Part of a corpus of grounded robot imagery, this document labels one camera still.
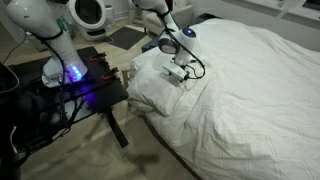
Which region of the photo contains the white quilted duvet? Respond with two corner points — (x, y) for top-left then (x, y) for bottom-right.
(126, 18), (320, 180)

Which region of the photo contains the mattress with white sheet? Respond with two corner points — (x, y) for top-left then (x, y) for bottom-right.
(129, 46), (168, 73)

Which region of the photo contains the blue hard-shell suitcase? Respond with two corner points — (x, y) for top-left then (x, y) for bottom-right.
(141, 35), (162, 54)

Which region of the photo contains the orange black clamp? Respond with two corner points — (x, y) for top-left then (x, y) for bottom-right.
(101, 66), (120, 81)
(88, 52), (108, 63)

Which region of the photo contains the black robot table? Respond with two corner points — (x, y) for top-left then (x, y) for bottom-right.
(0, 45), (130, 150)

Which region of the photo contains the dark floor mat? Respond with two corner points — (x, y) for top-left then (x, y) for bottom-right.
(107, 25), (148, 51)

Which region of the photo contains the white armchair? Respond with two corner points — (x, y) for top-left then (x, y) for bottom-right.
(143, 3), (195, 36)

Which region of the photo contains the small white bin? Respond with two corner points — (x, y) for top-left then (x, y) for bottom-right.
(104, 4), (116, 28)

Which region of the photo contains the round white appliance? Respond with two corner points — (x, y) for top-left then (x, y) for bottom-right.
(67, 0), (108, 42)

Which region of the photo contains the black equipment case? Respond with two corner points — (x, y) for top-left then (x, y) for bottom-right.
(0, 61), (22, 180)

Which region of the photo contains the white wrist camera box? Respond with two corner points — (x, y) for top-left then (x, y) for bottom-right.
(162, 61), (190, 83)

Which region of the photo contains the light wooden bed frame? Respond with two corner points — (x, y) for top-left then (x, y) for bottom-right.
(121, 68), (132, 90)

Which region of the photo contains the thin black camera cable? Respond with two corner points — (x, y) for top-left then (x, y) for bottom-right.
(159, 9), (207, 81)

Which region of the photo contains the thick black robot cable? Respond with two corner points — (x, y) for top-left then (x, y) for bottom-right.
(28, 29), (88, 134)

